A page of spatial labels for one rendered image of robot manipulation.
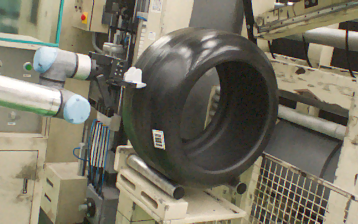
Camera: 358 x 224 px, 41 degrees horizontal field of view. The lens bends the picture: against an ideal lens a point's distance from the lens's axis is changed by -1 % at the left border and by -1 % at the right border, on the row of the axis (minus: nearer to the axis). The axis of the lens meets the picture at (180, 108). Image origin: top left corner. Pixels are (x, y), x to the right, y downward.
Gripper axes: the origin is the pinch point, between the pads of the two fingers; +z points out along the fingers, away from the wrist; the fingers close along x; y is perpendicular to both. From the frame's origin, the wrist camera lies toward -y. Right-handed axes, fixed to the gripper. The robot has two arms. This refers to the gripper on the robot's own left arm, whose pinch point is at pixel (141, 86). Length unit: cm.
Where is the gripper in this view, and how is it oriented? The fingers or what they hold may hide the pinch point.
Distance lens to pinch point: 156.9
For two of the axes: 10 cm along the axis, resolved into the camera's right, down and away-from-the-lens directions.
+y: 2.6, -9.6, -1.2
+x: -5.5, -2.5, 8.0
